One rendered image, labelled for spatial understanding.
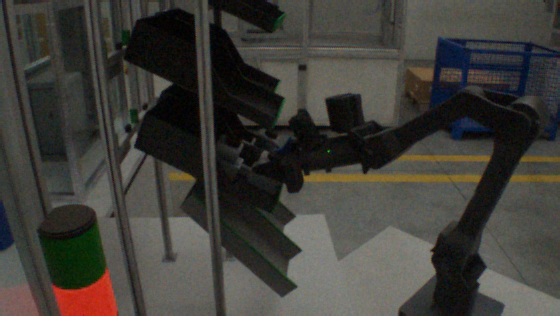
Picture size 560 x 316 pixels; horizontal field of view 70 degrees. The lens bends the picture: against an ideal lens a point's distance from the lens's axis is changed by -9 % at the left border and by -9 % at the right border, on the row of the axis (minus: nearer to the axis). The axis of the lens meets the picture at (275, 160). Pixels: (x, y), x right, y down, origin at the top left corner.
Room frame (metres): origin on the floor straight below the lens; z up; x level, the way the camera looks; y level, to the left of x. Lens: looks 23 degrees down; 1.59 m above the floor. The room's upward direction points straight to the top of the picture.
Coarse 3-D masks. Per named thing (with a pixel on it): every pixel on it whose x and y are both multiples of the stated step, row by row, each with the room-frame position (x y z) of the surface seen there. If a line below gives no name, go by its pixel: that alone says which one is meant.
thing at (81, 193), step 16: (16, 0) 1.89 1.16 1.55; (32, 0) 1.95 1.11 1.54; (48, 0) 1.96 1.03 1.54; (64, 0) 1.41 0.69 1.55; (80, 0) 1.56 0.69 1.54; (112, 0) 1.97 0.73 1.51; (48, 16) 1.31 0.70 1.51; (48, 32) 1.31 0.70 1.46; (64, 80) 1.33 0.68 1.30; (64, 96) 1.31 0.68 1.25; (64, 112) 1.31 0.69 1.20; (64, 128) 1.31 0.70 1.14; (80, 176) 1.32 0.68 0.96; (96, 176) 1.47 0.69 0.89; (80, 192) 1.31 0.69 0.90
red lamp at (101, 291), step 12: (108, 276) 0.30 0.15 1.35; (60, 288) 0.27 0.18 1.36; (84, 288) 0.27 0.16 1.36; (96, 288) 0.28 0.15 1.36; (108, 288) 0.29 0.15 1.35; (60, 300) 0.27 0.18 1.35; (72, 300) 0.27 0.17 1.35; (84, 300) 0.27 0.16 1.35; (96, 300) 0.28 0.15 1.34; (108, 300) 0.29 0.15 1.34; (72, 312) 0.27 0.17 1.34; (84, 312) 0.27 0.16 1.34; (96, 312) 0.27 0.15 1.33; (108, 312) 0.28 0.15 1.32
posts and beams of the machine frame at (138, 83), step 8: (128, 0) 2.10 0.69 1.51; (136, 0) 2.12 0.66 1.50; (128, 8) 2.09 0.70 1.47; (136, 8) 2.12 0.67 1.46; (128, 16) 2.09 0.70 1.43; (136, 16) 2.11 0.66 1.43; (128, 24) 2.09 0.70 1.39; (136, 72) 2.11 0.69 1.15; (136, 80) 2.10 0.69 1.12; (136, 88) 2.10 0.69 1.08; (144, 88) 2.13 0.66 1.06; (136, 96) 2.09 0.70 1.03; (144, 96) 2.12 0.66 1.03; (136, 104) 2.09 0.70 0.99
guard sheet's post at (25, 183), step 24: (0, 0) 0.29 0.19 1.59; (0, 24) 0.28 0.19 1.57; (0, 48) 0.28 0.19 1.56; (0, 72) 0.28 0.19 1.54; (24, 72) 0.30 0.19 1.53; (0, 96) 0.28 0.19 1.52; (24, 96) 0.30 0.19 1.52; (0, 120) 0.28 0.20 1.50; (24, 120) 0.29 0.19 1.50; (24, 144) 0.28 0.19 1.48; (24, 168) 0.28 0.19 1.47; (24, 192) 0.28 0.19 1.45; (48, 192) 0.30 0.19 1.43; (24, 216) 0.28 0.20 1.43; (48, 288) 0.28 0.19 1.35
